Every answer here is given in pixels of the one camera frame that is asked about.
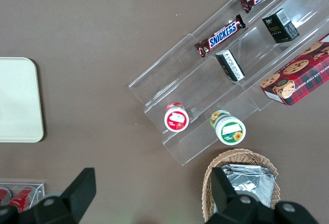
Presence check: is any red lid white cup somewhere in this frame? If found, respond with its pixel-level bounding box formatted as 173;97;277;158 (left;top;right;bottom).
163;101;190;133

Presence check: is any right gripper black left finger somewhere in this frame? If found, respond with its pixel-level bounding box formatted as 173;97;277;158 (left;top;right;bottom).
17;167;97;224

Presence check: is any clear acrylic bottle rack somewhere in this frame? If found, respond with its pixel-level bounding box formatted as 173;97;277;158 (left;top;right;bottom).
0;181;46;211

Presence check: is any red tartan cookie box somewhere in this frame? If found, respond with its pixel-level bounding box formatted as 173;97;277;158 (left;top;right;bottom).
260;34;329;106

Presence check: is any beige plastic tray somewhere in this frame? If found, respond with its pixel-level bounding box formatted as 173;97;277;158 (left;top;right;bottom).
0;57;45;143

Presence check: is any light oval wicker basket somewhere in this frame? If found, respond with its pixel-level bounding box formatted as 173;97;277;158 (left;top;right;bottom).
202;148;279;223

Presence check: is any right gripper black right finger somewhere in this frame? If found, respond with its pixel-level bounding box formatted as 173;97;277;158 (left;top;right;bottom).
205;167;273;224

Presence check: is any small black carton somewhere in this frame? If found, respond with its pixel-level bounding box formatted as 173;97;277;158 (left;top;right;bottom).
261;8;300;44
214;49;245;82

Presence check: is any clear acrylic stepped riser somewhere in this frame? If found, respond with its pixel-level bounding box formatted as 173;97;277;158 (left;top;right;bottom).
191;0;329;111
128;32;259;167

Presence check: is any aluminium foil tray stack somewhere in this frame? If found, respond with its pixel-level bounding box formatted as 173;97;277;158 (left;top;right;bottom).
220;164;277;209

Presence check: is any green lid white cup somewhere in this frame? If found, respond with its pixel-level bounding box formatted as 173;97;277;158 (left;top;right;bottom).
210;109;247;145

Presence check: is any red cola bottle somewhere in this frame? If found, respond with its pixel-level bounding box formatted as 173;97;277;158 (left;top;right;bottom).
0;188;12;204
7;186;36;211

